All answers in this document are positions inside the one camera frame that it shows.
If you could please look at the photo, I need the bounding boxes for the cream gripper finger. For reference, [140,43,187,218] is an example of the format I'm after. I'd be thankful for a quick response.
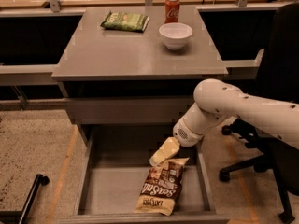
[149,137,179,166]

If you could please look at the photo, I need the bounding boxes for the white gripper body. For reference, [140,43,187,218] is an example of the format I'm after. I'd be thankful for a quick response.
[173,119,203,147]

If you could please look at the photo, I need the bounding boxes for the brown chip bag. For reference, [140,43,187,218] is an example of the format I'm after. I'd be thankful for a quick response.
[135,158,189,216]

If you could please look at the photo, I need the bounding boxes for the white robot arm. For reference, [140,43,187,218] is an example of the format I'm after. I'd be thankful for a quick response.
[149,79,299,166]

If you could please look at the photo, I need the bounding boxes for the open grey middle drawer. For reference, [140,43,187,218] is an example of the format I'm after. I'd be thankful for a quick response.
[59,125,229,224]

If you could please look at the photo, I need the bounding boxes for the grey drawer cabinet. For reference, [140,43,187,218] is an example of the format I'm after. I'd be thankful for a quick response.
[50,5,229,147]

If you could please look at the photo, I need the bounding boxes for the green chip bag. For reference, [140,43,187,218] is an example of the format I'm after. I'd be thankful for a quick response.
[101,11,150,32]

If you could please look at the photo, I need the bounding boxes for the white bowl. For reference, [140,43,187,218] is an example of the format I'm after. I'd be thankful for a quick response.
[159,22,192,50]

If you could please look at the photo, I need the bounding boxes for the black office chair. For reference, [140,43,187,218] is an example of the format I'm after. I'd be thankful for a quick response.
[219,3,299,224]

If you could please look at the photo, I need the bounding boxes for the red coca-cola can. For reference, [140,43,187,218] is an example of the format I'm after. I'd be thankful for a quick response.
[164,0,179,23]

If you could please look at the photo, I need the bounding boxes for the black metal stand leg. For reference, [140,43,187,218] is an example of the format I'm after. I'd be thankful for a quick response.
[0,174,50,224]

